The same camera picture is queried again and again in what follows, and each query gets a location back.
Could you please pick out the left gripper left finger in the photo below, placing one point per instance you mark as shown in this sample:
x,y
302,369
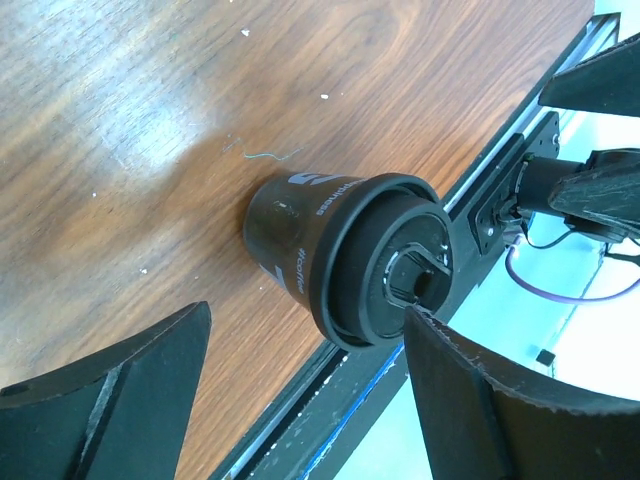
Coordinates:
x,y
119,413

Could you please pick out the brown takeout coffee cup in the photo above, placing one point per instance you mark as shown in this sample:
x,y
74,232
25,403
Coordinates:
x,y
285,221

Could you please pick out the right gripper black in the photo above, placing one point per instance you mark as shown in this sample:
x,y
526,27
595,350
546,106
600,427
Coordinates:
x,y
600,197

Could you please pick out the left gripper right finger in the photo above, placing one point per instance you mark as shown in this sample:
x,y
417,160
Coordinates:
x,y
484,416

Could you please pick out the black coffee cup lid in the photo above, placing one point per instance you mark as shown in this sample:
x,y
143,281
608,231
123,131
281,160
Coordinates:
x,y
388,247

